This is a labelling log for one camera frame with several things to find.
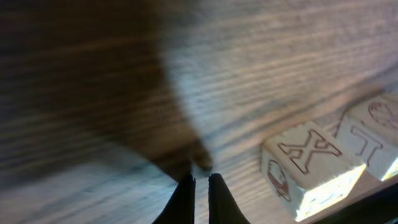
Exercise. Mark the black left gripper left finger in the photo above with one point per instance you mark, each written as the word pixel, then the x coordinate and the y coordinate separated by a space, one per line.
pixel 180 209

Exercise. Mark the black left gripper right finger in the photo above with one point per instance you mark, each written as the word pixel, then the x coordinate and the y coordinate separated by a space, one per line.
pixel 223 209

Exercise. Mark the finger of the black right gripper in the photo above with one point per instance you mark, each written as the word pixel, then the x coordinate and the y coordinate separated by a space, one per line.
pixel 372 203

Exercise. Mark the red W wooden block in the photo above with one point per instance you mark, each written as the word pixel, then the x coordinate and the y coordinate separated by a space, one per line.
pixel 308 169

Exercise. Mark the yellow wooden block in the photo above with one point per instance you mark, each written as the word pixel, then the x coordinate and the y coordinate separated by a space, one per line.
pixel 369 130

